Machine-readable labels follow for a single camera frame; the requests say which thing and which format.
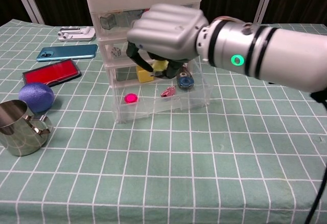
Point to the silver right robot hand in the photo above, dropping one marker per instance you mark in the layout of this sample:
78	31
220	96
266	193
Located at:
166	30

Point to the clear plastic bottom drawer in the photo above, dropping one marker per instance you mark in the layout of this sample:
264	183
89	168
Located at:
153	109

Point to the clear plastic drawer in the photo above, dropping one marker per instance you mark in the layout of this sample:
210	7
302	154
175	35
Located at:
106	56
153	109
122	20

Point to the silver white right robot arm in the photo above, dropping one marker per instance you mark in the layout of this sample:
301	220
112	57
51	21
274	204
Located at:
281	55

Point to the clear plastic top drawer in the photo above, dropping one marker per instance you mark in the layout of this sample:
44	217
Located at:
122	20

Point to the clear plastic middle drawer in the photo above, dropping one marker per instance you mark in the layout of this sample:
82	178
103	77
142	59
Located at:
106	56

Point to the yellow crumpled paper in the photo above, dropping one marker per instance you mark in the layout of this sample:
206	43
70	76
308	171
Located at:
161	65

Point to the yellow block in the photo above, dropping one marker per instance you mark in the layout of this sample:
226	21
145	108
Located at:
144	76

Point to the blue round tape dispenser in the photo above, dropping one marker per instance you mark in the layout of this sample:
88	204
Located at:
185	81

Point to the white die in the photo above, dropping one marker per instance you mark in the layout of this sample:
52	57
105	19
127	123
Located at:
116	52

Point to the grey green cube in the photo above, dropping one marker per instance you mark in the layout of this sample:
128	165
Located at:
106	22

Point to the pink binder clip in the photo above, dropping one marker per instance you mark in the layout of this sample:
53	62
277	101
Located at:
168	91

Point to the pink round button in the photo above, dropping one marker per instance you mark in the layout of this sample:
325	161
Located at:
131	98

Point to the white folding phone stand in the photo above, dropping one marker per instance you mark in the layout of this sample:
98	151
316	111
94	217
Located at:
75	34

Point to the blue smartphone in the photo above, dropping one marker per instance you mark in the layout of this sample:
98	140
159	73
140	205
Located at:
67	52

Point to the red ink stamp pad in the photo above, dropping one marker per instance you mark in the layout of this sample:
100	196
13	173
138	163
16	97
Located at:
51	72

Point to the green checked tablecloth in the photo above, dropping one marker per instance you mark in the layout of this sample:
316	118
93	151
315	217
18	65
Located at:
166	162

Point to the purple foam ball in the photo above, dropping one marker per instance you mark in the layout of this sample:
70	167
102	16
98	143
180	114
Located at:
37	97

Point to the stainless steel pitcher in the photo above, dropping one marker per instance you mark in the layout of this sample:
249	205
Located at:
18	139

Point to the white frame pole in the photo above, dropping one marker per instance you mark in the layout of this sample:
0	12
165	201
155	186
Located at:
264	2
28	2

